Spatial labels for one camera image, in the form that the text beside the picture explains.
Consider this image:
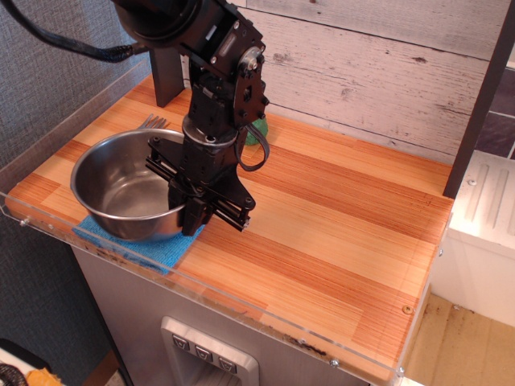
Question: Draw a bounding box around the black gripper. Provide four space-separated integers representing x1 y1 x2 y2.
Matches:
146 131 256 236

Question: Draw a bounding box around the stainless steel bowl pan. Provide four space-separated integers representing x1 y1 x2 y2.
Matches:
71 129 183 242

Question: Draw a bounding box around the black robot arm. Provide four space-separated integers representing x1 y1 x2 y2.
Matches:
115 1 269 236

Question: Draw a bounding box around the blue cloth napkin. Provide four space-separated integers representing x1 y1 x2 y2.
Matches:
72 216 204 274

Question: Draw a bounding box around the green toy broccoli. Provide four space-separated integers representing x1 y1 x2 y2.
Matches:
245 118 269 146

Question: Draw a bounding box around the grey cabinet with dispenser panel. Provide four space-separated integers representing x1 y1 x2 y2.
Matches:
71 244 387 386

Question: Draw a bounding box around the clear acrylic table guard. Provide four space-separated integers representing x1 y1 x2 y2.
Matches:
0 60 454 382

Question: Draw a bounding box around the orange object at corner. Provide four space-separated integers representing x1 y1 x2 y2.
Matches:
26 368 63 386

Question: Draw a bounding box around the blue handled toy fork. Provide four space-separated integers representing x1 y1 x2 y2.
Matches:
138 114 169 129

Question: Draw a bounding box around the dark left shelf post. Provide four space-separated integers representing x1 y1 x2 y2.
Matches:
150 48 184 108

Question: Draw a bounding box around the dark shelf post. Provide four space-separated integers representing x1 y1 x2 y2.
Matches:
150 48 184 108
443 1 514 199

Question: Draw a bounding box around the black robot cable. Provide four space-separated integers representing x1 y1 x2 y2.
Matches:
2 0 140 64

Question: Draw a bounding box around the dark right shelf post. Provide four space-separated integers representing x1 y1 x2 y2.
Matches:
443 1 514 199

